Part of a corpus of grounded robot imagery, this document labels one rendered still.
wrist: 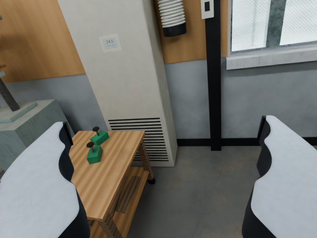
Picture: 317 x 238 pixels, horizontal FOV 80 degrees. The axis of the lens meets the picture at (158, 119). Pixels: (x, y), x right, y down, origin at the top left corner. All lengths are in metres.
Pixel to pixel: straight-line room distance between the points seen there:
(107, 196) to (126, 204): 0.37
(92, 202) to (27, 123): 0.94
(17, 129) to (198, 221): 1.43
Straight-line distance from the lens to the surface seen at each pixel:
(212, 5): 1.38
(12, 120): 1.85
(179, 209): 1.54
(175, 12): 1.31
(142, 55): 1.28
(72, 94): 2.06
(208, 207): 1.54
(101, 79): 1.46
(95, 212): 1.02
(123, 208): 1.39
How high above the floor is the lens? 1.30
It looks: 32 degrees down
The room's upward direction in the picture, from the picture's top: 12 degrees counter-clockwise
